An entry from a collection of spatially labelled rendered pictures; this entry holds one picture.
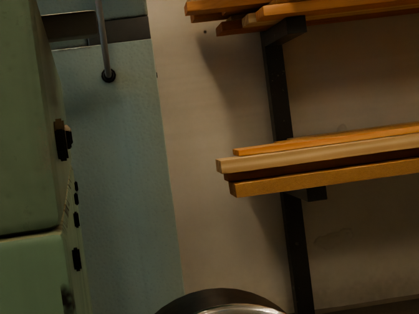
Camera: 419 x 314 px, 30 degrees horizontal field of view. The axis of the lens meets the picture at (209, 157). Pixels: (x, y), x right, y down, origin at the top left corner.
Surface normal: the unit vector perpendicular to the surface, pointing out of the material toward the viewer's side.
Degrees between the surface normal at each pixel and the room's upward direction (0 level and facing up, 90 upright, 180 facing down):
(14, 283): 90
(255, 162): 90
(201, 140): 90
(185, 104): 90
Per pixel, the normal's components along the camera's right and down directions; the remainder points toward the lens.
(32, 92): 0.53, -0.02
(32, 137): 0.17, 0.03
